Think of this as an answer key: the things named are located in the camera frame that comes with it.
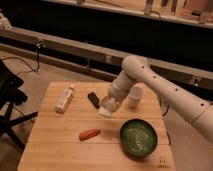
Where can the green ceramic bowl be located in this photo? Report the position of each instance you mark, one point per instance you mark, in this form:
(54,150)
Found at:
(138,138)

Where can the orange carrot toy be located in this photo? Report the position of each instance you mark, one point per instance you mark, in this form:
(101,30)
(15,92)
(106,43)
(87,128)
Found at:
(88,134)

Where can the white sponge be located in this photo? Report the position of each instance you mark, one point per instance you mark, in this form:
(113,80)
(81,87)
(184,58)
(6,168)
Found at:
(104,112)

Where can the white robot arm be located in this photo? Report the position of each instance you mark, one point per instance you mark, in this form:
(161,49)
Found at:
(194,110)

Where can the black rectangular block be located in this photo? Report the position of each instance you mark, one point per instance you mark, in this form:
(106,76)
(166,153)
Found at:
(94,99)

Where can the white plastic cup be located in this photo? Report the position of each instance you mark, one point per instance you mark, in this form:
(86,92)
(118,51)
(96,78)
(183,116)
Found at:
(135,96)

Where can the white plastic bottle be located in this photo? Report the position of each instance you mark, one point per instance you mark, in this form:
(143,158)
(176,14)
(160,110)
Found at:
(64,99)

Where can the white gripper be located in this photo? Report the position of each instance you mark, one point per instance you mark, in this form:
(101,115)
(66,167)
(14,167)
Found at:
(119,89)

